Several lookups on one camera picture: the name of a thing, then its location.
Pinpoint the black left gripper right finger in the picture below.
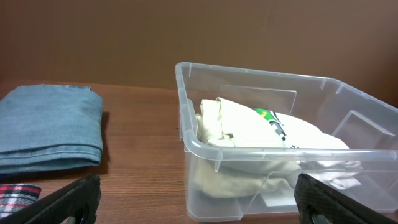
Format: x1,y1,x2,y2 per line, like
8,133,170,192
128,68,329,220
294,174,397,224

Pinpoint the clear plastic storage bin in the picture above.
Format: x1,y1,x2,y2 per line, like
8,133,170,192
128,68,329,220
175,62,397,222

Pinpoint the cream garment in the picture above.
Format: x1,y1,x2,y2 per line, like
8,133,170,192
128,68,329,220
194,98,300,199

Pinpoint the folded red plaid shirt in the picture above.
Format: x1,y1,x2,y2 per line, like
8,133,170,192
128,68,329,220
0,184,42,218

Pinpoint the folded blue denim garment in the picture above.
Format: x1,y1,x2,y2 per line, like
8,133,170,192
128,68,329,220
1,84,103,174

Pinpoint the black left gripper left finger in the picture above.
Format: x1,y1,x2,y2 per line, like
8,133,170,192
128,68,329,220
1,174,101,224

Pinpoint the white printed t-shirt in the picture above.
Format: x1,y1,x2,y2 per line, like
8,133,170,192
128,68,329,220
254,108,362,190

